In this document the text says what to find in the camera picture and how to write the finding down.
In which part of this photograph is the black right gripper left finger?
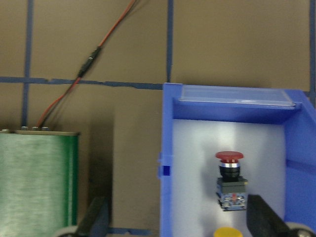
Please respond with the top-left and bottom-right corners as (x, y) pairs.
(76, 197), (109, 237)

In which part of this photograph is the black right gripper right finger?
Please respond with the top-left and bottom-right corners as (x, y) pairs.
(246, 195), (290, 237)

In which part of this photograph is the yellow push button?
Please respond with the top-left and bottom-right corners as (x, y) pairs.
(213, 227), (243, 237)

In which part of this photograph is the red push button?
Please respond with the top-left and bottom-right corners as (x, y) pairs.
(215, 151), (247, 211)

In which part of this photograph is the green conveyor belt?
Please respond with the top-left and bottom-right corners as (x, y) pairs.
(0, 130), (79, 237)

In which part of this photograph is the blue right target bin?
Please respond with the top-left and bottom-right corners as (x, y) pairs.
(159, 83), (316, 237)

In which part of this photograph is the red conveyor wire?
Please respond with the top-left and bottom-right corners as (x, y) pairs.
(36, 0), (138, 128)

